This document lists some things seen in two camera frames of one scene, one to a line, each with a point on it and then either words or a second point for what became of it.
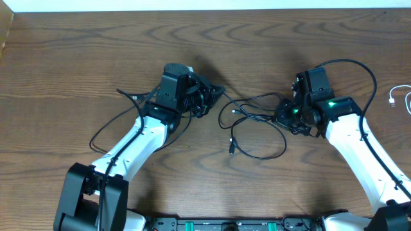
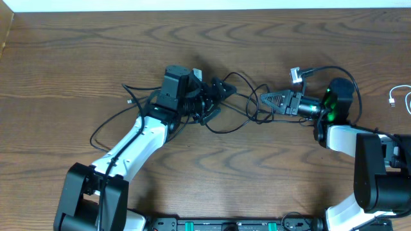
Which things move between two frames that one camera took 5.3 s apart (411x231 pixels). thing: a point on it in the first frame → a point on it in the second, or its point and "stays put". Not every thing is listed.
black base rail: (235, 223) stays put
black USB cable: (232, 129) → (241, 76)
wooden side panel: (6, 17) stays put
